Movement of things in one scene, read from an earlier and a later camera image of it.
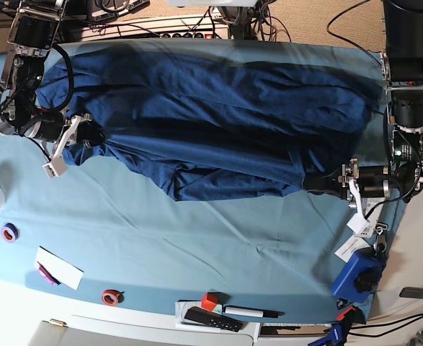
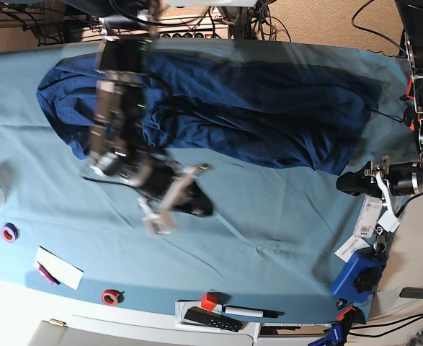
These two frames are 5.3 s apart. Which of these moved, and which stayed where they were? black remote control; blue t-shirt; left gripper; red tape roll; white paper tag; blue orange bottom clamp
Moved: left gripper; blue t-shirt
Stayed: red tape roll; blue orange bottom clamp; white paper tag; black remote control
